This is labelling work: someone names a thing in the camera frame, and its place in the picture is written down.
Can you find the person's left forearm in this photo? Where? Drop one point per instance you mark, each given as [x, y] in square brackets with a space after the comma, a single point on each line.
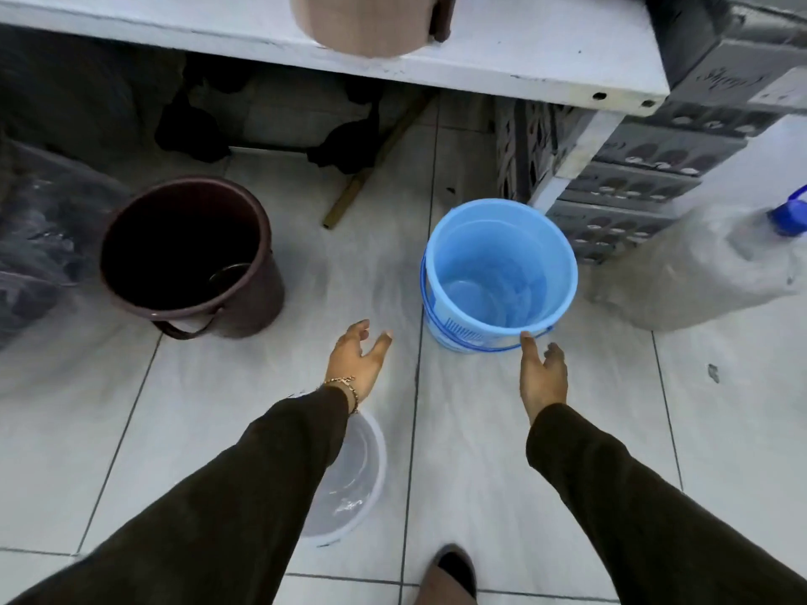
[208, 504]

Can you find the person's right thumb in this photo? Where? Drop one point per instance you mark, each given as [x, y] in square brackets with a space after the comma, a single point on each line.
[529, 349]

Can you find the person's right hand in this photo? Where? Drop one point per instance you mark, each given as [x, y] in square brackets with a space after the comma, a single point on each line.
[541, 379]

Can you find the white sack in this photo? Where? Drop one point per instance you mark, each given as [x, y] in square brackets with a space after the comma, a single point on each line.
[700, 270]

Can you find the clear plastic bag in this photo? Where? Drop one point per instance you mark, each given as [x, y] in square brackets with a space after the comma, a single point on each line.
[44, 239]

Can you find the person's left hand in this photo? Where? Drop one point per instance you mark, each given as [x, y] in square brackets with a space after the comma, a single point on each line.
[352, 366]

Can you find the light blue plastic bucket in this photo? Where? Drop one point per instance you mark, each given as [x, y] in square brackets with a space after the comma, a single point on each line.
[498, 274]

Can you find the blue bottle cap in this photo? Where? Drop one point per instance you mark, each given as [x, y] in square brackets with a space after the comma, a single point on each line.
[792, 214]

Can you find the person's black shoe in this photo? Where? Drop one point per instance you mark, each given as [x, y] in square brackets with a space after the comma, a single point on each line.
[455, 570]

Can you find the white wooden table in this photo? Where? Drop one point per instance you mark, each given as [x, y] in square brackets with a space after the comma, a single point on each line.
[504, 50]

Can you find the person's left thumb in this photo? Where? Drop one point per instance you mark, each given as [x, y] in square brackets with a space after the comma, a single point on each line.
[380, 343]

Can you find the wooden stick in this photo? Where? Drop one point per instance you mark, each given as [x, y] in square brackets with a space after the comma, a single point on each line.
[372, 163]

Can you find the grey plastic crate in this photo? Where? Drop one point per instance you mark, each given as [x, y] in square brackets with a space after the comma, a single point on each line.
[655, 157]

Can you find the dark brown plastic bucket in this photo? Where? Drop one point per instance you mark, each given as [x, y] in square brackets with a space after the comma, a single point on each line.
[192, 258]

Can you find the light brown round container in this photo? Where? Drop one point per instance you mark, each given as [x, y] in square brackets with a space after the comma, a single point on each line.
[365, 21]

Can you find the person's right forearm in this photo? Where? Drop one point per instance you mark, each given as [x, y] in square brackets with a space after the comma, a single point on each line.
[655, 516]

